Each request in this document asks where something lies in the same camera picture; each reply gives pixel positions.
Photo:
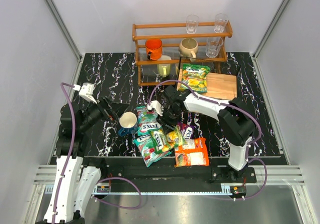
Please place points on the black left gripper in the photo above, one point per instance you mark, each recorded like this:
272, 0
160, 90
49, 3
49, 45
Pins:
105, 108

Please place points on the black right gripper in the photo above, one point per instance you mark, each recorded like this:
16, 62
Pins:
168, 119

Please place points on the green yellow candy bag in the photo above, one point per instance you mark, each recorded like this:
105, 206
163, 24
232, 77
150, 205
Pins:
195, 76

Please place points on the teal mint candy bag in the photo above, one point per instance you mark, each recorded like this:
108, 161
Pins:
146, 147
147, 121

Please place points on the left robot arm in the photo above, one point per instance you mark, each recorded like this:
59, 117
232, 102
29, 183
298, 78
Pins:
76, 178

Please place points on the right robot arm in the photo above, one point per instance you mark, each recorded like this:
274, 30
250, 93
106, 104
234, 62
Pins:
236, 124

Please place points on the purple berry candy bag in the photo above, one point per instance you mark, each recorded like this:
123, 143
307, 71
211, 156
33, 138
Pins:
186, 130

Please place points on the orange fruit candy bag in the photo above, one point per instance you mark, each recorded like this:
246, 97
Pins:
192, 153

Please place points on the two-tier wooden shelf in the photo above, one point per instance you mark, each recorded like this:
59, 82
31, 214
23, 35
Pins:
221, 89

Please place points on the orange wooden shelf rack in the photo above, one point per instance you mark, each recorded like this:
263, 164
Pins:
171, 35

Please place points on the clear glass middle shelf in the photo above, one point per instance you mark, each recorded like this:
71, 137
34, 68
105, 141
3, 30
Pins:
213, 46

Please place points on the pale yellow mug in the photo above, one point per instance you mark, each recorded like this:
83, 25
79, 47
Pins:
164, 69

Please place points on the blue mug cream inside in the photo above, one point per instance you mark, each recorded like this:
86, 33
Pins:
128, 124

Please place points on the beige mug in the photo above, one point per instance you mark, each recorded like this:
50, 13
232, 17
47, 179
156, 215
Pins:
188, 47

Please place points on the orange mug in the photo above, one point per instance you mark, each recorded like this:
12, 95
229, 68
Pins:
153, 49

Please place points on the clear glass top left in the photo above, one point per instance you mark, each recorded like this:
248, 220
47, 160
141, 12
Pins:
192, 22

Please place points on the clear glass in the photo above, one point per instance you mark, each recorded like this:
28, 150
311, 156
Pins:
192, 22
220, 22

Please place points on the clear glass top right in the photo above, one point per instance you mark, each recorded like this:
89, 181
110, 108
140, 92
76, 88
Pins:
220, 22

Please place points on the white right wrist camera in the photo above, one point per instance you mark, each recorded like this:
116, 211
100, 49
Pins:
156, 106

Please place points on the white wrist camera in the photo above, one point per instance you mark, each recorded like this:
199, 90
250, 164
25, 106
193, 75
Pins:
86, 92
156, 106

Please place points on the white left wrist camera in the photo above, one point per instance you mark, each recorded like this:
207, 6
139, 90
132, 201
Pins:
86, 92

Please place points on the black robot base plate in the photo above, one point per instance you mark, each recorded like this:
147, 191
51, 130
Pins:
135, 168

